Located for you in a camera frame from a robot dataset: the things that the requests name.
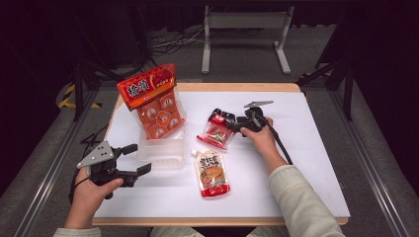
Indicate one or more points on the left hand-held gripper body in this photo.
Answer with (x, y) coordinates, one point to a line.
(99, 154)

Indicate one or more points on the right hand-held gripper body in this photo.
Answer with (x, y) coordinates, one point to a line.
(255, 120)

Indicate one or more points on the small red black snack packet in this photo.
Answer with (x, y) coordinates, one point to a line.
(217, 133)

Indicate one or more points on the translucent plastic container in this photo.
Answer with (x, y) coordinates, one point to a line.
(161, 154)

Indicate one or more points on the large orange snack packet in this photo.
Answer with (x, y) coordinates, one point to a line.
(154, 108)

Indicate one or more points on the person's right hand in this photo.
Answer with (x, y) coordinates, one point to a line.
(262, 140)

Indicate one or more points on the person's left hand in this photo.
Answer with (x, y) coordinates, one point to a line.
(89, 197)

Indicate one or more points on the white table sheet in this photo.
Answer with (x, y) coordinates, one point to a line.
(296, 108)

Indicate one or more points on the red white snack pouch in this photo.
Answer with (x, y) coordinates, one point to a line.
(210, 174)

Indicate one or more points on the yellow black hazard tape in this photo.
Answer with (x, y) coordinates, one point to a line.
(67, 97)

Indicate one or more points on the black tripod stand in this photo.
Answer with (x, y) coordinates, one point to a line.
(78, 89)
(347, 89)

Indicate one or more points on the aluminium floor rail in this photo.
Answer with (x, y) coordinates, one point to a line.
(369, 154)
(56, 168)

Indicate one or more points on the white metal stand frame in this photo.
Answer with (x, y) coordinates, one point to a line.
(245, 20)

